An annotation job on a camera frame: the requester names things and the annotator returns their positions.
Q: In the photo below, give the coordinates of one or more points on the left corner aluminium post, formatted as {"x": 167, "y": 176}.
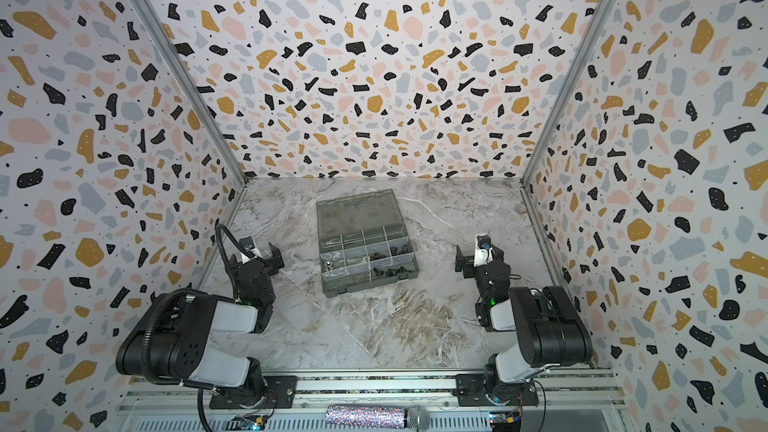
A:
{"x": 166, "y": 48}

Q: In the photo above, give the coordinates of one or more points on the glitter handheld microphone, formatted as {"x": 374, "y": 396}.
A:
{"x": 381, "y": 417}

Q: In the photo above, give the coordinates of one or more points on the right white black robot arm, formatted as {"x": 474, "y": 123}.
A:
{"x": 549, "y": 331}

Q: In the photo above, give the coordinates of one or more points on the right corner aluminium post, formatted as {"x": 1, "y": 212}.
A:
{"x": 578, "y": 65}

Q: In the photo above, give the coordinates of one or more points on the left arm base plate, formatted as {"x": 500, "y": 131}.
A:
{"x": 269, "y": 392}

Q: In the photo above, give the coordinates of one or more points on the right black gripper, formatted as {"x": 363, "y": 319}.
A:
{"x": 475, "y": 261}

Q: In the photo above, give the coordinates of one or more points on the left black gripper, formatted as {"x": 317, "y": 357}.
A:
{"x": 270, "y": 263}

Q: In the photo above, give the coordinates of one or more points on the aluminium front rail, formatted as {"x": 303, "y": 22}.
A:
{"x": 577, "y": 398}

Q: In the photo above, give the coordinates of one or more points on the corner aluminium post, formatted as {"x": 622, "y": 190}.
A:
{"x": 578, "y": 65}
{"x": 166, "y": 48}

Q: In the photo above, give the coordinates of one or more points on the clear plastic compartment organizer box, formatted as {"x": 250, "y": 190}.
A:
{"x": 363, "y": 243}

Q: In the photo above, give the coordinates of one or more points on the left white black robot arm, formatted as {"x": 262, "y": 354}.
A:
{"x": 170, "y": 343}

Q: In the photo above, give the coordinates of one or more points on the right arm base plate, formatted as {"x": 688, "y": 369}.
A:
{"x": 476, "y": 390}

